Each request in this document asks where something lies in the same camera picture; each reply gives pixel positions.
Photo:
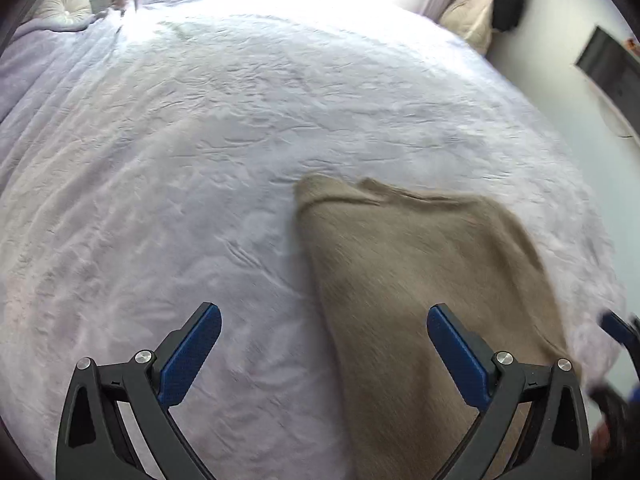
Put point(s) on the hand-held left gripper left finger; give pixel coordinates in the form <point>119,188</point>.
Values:
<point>192,350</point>

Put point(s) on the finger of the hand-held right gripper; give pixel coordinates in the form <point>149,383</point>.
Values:
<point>617,415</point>
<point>620,329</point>

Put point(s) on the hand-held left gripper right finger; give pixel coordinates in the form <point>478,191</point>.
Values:
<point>457,355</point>

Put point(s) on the brown knit garment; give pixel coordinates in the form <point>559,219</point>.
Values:
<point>400,280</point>

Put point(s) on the bed with lavender bedspread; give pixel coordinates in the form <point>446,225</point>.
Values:
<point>175,160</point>

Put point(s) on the lavender fleece blanket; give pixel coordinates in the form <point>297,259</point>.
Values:
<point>30,55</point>

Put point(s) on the beige bag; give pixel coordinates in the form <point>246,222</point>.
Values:
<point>470,17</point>

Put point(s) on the round white pillow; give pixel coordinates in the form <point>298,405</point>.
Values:
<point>62,6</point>

